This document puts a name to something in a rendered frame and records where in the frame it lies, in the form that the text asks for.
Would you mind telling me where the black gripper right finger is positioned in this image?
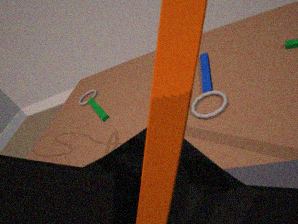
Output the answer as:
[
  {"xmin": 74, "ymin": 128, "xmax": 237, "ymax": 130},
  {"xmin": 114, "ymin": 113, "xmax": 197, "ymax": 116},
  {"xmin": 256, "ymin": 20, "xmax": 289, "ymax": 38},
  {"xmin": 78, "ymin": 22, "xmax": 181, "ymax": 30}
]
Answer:
[{"xmin": 168, "ymin": 139, "xmax": 298, "ymax": 224}]

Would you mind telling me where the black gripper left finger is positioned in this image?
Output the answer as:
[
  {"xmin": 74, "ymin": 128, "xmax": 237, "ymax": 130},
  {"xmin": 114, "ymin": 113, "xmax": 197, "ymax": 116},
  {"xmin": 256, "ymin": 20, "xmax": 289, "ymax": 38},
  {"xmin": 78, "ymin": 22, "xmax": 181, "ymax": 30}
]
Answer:
[{"xmin": 0, "ymin": 128, "xmax": 146, "ymax": 224}]

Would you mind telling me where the green handle with grey loop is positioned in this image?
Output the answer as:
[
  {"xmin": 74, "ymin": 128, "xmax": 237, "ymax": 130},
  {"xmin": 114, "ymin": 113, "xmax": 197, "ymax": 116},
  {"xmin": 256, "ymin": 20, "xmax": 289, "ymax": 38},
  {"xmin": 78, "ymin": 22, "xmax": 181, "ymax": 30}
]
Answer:
[
  {"xmin": 285, "ymin": 39, "xmax": 298, "ymax": 49},
  {"xmin": 78, "ymin": 89, "xmax": 110, "ymax": 121}
]

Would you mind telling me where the white ring with blue handle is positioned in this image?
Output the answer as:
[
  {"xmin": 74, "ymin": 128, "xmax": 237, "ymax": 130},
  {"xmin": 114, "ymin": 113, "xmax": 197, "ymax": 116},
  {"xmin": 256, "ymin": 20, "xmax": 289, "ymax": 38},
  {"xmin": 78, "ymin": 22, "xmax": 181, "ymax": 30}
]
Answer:
[{"xmin": 192, "ymin": 52, "xmax": 227, "ymax": 119}]

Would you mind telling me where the orange bar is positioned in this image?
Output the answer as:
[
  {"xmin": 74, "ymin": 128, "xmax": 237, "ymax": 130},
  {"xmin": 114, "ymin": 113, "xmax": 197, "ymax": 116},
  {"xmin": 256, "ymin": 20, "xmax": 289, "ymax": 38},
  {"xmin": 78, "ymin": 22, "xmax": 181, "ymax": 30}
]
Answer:
[{"xmin": 137, "ymin": 0, "xmax": 208, "ymax": 224}]

